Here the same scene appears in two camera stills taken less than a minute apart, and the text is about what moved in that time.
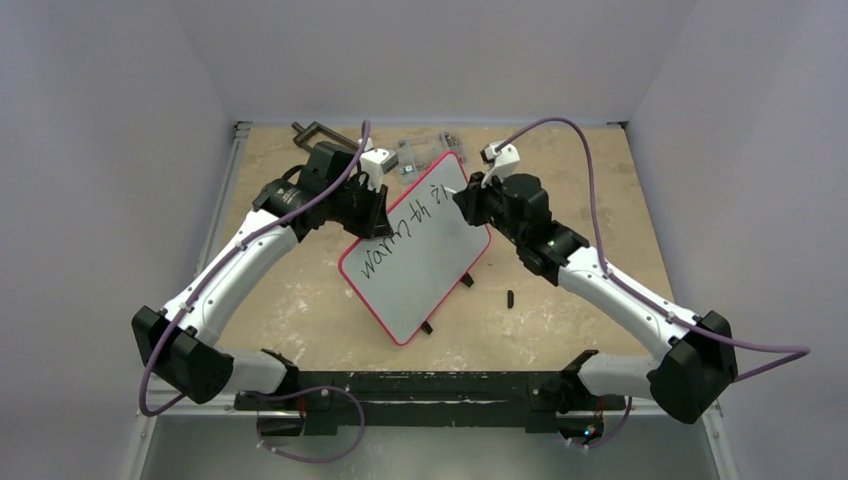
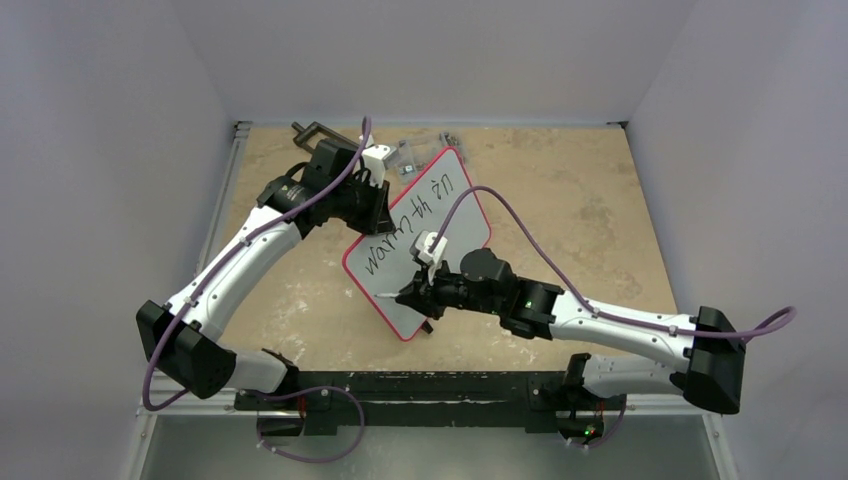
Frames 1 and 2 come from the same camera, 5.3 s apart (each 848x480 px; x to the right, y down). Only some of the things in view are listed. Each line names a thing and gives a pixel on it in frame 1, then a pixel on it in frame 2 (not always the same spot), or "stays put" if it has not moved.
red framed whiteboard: [410, 280] stays put
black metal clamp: [298, 139] stays put
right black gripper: [477, 201] → [425, 291]
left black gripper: [374, 223] stays put
